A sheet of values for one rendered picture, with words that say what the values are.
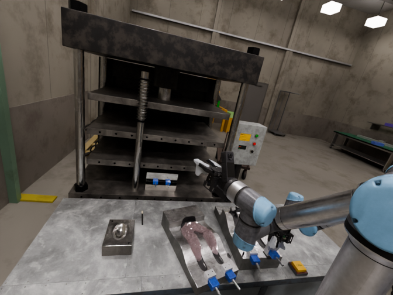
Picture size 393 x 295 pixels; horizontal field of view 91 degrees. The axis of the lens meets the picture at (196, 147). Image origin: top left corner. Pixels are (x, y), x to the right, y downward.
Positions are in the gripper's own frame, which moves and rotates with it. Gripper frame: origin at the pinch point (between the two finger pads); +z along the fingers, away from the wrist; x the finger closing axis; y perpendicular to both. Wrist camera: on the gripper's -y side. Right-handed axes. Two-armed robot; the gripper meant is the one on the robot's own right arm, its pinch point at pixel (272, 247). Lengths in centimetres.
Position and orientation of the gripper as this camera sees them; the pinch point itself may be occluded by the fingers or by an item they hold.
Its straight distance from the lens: 134.0
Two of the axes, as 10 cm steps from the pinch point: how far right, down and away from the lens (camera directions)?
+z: -2.8, 9.5, 1.6
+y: 2.3, 2.3, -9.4
